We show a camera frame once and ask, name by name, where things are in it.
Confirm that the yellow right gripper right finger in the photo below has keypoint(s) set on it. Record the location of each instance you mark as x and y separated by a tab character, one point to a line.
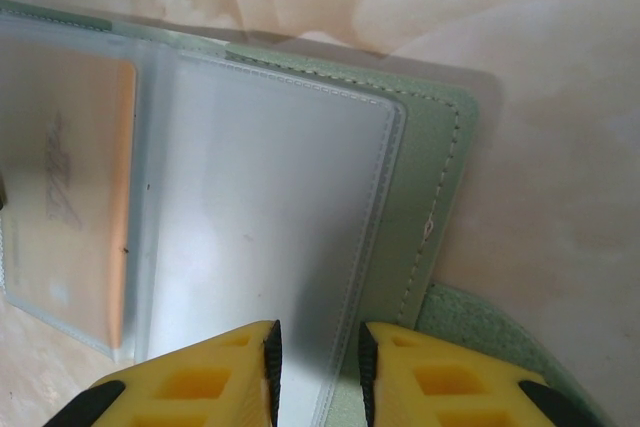
450	387

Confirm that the orange card with sketch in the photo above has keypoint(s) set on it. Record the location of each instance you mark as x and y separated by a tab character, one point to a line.
100	172

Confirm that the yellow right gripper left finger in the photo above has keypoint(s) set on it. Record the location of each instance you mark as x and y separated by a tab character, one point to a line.
190	387

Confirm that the green leather card holder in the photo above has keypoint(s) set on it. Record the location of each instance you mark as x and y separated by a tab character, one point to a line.
432	142

